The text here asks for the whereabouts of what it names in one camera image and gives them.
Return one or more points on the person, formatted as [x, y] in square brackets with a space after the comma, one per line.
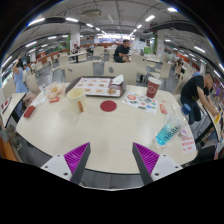
[120, 52]
[193, 90]
[19, 78]
[179, 66]

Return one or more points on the cream paper cup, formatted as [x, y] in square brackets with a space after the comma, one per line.
[75, 96]

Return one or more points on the beige dining chair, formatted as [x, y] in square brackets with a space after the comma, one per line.
[121, 70]
[32, 83]
[79, 71]

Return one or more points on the white sign red text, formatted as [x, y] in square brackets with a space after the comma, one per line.
[188, 143]

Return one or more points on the red sauce sachet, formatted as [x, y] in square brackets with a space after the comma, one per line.
[163, 109]

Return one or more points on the clear water bottle blue cap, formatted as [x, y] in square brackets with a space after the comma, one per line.
[168, 131]

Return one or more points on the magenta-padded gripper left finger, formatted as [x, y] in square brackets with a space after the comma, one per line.
[76, 159]

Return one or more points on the ceiling air conditioner unit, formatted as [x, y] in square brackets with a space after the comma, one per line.
[91, 13]

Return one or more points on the pink bag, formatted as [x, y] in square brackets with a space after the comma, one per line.
[29, 99]

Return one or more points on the beige dining chairs group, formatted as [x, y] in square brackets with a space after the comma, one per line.
[63, 61]

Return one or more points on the red cardboard box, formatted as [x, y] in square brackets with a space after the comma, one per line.
[29, 111]

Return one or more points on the flat round red coaster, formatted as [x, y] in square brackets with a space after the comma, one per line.
[108, 106]

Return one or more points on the printed sticker leaflet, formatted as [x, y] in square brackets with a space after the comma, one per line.
[140, 102]

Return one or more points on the dark food tray paper liner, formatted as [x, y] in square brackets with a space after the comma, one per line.
[93, 85]

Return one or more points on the white napkin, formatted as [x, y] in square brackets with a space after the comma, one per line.
[117, 80]

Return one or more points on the flat red paper packet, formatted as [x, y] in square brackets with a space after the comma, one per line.
[54, 99]

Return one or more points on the white paper card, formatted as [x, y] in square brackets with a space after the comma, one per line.
[39, 100]

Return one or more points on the beige dining table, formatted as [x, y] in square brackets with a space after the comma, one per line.
[208, 116]
[11, 106]

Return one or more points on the ceiling lights group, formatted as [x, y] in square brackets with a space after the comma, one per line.
[71, 19]

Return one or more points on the crumpled food wrapper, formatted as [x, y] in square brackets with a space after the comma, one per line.
[54, 90]

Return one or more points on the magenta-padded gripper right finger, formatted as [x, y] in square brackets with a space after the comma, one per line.
[146, 159]

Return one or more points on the red paper cup white lid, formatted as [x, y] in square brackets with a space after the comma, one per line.
[153, 88]

